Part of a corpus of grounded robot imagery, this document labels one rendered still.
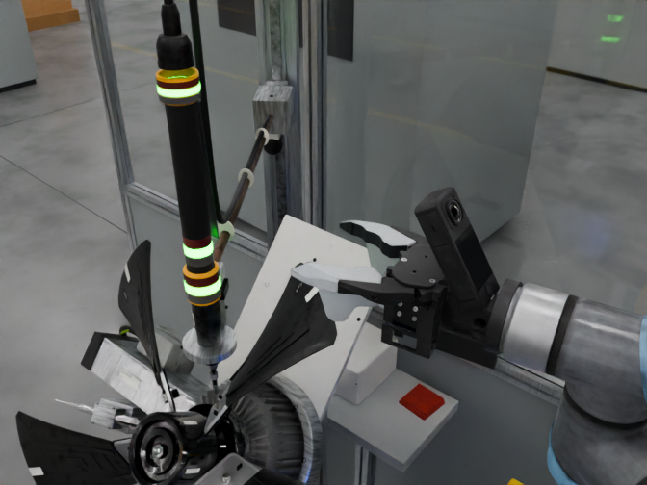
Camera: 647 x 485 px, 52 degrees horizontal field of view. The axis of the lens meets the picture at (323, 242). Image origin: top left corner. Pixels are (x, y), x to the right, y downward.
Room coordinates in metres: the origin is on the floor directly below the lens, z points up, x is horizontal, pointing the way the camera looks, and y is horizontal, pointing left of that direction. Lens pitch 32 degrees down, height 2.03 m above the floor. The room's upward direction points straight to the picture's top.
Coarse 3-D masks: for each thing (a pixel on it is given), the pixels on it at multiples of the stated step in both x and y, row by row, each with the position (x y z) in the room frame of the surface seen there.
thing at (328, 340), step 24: (288, 288) 0.87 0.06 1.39; (312, 288) 0.81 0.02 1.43; (288, 312) 0.80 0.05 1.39; (312, 312) 0.76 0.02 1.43; (264, 336) 0.81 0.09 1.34; (288, 336) 0.74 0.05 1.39; (312, 336) 0.71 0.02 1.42; (336, 336) 0.69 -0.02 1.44; (264, 360) 0.74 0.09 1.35; (288, 360) 0.70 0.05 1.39; (240, 384) 0.73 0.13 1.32
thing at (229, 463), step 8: (232, 456) 0.70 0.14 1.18; (240, 456) 0.70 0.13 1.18; (224, 464) 0.69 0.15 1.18; (232, 464) 0.69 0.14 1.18; (248, 464) 0.68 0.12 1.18; (208, 472) 0.67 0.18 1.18; (216, 472) 0.67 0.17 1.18; (224, 472) 0.67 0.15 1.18; (232, 472) 0.67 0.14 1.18; (240, 472) 0.67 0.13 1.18; (248, 472) 0.67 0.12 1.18; (256, 472) 0.67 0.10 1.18; (200, 480) 0.65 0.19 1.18; (208, 480) 0.66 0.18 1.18; (216, 480) 0.66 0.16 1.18; (232, 480) 0.66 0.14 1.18; (240, 480) 0.66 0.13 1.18
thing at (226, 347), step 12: (192, 336) 0.66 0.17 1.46; (228, 336) 0.66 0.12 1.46; (180, 348) 0.65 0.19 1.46; (192, 348) 0.64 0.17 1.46; (204, 348) 0.64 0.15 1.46; (216, 348) 0.64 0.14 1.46; (228, 348) 0.64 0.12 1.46; (192, 360) 0.63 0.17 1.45; (204, 360) 0.62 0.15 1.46; (216, 360) 0.62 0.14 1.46
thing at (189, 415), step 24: (192, 408) 0.80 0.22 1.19; (144, 432) 0.71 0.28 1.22; (168, 432) 0.69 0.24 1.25; (192, 432) 0.69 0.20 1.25; (216, 432) 0.74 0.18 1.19; (240, 432) 0.75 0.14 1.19; (144, 456) 0.68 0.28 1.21; (168, 456) 0.67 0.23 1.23; (192, 456) 0.66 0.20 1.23; (216, 456) 0.69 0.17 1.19; (144, 480) 0.65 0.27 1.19; (168, 480) 0.64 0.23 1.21; (192, 480) 0.65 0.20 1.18
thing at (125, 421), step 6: (66, 402) 0.94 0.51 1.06; (78, 408) 0.91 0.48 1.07; (84, 408) 0.91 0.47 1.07; (90, 408) 0.91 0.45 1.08; (90, 414) 0.90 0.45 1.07; (120, 414) 0.87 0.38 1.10; (120, 420) 0.86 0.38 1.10; (126, 420) 0.85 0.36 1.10; (132, 420) 0.85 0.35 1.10; (138, 420) 0.85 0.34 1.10; (126, 426) 0.85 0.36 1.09; (132, 426) 0.84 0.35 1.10
